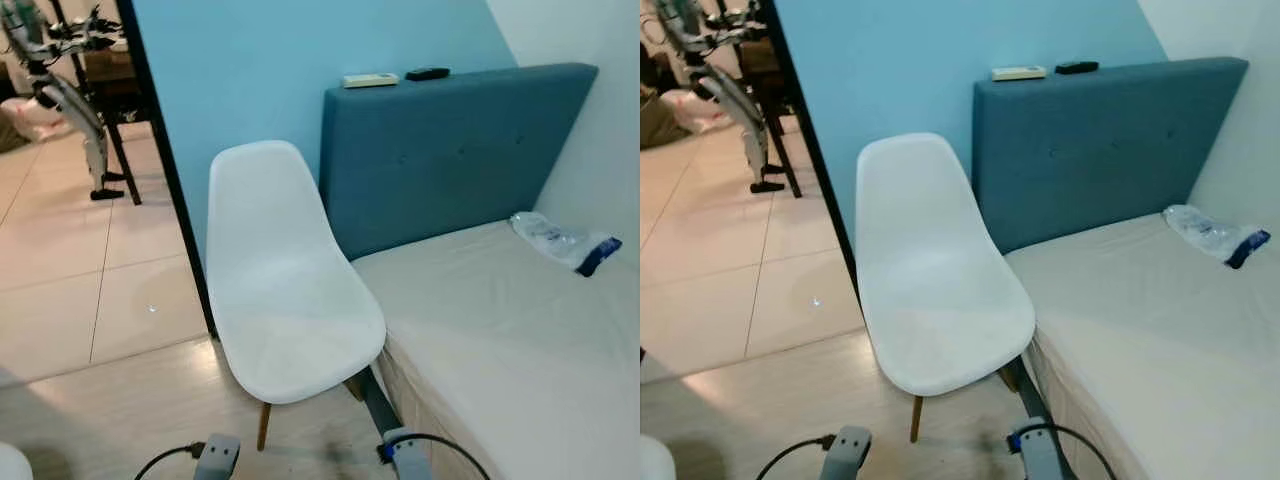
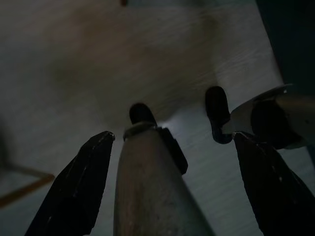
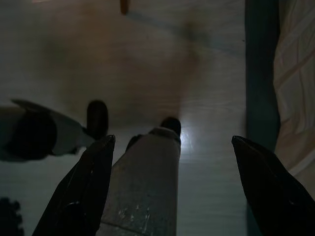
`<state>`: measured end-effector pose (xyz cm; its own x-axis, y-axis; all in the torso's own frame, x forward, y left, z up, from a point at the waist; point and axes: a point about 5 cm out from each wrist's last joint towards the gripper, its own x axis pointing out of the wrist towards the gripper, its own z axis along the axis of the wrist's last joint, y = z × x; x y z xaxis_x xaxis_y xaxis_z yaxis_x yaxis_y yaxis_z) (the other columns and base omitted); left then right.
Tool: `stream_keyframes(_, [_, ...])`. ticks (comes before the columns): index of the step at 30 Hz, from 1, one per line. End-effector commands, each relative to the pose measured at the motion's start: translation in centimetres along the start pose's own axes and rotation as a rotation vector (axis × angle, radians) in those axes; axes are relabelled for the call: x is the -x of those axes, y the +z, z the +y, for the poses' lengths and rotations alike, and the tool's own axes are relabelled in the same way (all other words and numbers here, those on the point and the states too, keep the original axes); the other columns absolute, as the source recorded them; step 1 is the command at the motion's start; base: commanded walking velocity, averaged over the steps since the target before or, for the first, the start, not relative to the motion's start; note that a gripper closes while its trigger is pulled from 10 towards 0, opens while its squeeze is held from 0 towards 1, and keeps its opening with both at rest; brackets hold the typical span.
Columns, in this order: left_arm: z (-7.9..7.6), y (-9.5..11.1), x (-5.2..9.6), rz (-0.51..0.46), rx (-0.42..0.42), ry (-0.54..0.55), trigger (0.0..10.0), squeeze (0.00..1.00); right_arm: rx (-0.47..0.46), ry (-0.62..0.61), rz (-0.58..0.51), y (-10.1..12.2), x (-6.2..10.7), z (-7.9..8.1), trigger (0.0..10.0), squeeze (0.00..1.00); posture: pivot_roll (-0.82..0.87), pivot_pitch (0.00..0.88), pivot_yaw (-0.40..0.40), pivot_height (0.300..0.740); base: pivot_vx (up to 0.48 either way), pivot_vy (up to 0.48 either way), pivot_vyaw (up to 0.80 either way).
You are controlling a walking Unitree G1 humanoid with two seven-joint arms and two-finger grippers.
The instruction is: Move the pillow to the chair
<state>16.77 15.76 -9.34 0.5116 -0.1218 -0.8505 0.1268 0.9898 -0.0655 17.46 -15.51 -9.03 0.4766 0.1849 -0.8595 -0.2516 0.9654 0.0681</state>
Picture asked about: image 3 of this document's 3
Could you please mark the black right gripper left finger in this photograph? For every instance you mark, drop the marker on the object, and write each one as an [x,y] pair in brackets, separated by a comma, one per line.
[81,196]

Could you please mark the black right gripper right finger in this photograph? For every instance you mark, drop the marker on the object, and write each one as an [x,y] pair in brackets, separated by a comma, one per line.
[270,196]

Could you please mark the dark bed frame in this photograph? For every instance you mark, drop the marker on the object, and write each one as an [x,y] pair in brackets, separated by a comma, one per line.
[261,73]

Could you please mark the beige quilted bedding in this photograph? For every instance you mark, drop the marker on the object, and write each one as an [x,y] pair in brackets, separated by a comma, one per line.
[297,73]

